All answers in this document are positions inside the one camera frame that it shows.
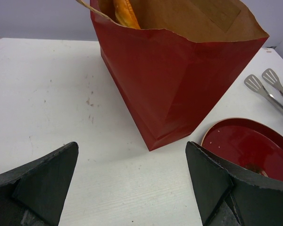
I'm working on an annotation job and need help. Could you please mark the red paper bag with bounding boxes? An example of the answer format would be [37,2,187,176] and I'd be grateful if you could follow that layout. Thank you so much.
[84,0,269,150]

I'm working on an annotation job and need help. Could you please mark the long twisted bread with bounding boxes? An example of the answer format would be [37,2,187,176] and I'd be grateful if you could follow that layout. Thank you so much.
[113,0,141,30]

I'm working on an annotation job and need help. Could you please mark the red round plate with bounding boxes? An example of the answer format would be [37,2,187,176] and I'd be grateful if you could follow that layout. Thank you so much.
[200,118,283,181]

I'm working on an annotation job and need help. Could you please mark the metal tongs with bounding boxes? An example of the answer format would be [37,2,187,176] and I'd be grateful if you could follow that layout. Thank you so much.
[243,68,283,123]

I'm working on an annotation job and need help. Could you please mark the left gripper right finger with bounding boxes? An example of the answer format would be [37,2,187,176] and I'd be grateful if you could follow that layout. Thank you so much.
[185,142,283,226]

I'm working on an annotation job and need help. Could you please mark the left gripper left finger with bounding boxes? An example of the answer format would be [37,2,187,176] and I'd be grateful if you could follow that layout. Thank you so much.
[0,142,79,226]

